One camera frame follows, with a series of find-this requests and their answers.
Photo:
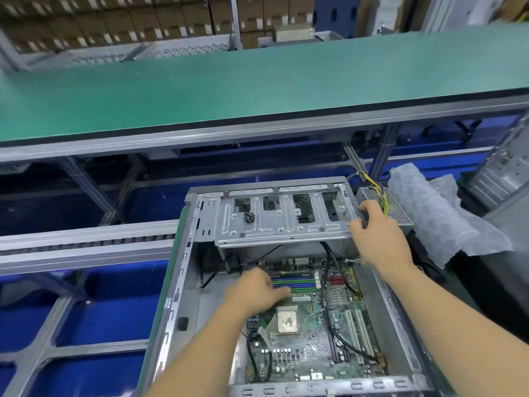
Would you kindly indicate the person's left hand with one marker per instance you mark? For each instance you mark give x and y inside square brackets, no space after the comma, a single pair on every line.
[260,292]

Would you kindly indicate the person's right hand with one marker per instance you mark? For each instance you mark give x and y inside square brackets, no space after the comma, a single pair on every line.
[382,240]

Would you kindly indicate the grey power supply unit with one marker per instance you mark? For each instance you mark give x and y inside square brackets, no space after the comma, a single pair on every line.
[388,206]

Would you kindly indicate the green RAM stick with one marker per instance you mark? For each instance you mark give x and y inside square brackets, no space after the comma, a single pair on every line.
[297,278]

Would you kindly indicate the small gold CPU chip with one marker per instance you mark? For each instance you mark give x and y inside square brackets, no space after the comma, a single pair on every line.
[288,320]

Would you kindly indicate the green motherboard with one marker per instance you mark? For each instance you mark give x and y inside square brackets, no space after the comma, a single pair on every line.
[318,326]

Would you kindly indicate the black and silver computer case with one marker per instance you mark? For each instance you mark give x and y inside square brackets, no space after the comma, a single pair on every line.
[273,211]

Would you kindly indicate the person's right forearm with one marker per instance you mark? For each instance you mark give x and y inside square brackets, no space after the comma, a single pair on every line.
[471,326]

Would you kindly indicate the person's left forearm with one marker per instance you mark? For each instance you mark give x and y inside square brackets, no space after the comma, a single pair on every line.
[198,359]

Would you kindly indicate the dark grey case side panel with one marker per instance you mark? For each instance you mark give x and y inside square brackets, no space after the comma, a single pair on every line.
[512,244]

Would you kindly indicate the grey computer tower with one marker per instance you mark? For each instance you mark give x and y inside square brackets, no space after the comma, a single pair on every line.
[504,165]

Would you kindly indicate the white bubble wrap bag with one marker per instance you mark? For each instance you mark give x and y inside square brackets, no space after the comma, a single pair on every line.
[446,211]

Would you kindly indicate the green conveyor belt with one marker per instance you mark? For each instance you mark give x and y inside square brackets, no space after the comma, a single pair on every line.
[248,78]

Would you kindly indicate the stack of cardboard boxes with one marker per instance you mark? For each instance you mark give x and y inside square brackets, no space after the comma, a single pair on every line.
[149,20]

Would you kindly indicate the aluminium roller conveyor rail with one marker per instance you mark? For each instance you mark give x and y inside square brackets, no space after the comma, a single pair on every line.
[74,248]

